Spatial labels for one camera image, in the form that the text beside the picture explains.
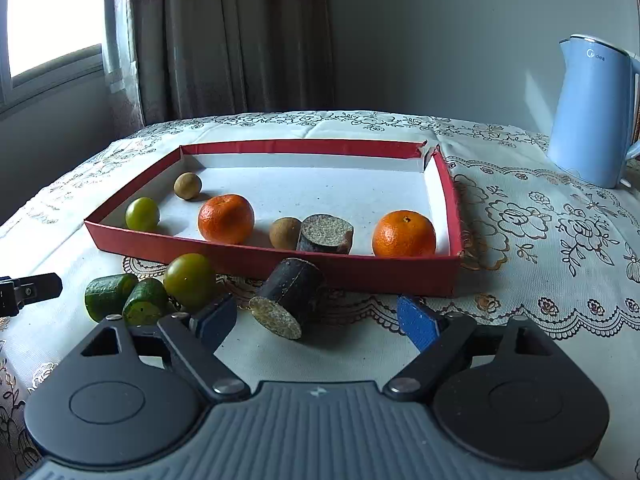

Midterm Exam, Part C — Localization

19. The window frame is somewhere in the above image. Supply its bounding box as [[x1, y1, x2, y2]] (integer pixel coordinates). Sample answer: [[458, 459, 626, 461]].
[[1, 0, 105, 113]]

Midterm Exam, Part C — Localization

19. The brown longan fruit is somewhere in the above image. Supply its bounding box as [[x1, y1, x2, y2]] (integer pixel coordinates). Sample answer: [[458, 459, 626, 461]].
[[174, 172, 202, 200], [269, 217, 302, 250]]

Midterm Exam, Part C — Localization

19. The green cucumber piece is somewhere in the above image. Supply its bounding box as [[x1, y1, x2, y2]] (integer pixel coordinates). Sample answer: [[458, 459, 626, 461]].
[[84, 273, 139, 323], [122, 278, 170, 325]]

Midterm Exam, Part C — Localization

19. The orange tangerine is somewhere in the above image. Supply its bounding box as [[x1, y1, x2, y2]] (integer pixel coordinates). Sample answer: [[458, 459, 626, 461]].
[[198, 194, 255, 245], [372, 210, 436, 258]]

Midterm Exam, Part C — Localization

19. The light blue electric kettle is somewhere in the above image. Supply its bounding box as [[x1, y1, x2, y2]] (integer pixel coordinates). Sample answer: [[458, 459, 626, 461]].
[[547, 34, 639, 188]]

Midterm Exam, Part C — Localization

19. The red cardboard tray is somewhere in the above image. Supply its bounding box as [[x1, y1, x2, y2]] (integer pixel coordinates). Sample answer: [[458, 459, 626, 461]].
[[85, 139, 463, 297]]

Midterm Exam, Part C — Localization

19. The dark sugarcane piece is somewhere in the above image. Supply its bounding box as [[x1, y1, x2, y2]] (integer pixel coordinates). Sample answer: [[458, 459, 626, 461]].
[[248, 258, 324, 340], [296, 214, 355, 255]]

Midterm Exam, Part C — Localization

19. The brown patterned curtain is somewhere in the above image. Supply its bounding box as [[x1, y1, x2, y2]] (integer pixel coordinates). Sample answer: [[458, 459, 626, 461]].
[[102, 0, 334, 136]]

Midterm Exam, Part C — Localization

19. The green round fruit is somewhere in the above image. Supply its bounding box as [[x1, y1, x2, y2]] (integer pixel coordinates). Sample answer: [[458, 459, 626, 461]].
[[125, 197, 160, 232], [163, 254, 217, 313]]

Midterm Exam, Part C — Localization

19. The floral white tablecloth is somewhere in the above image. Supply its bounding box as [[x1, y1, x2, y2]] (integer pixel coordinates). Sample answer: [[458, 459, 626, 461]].
[[1, 110, 639, 479]]

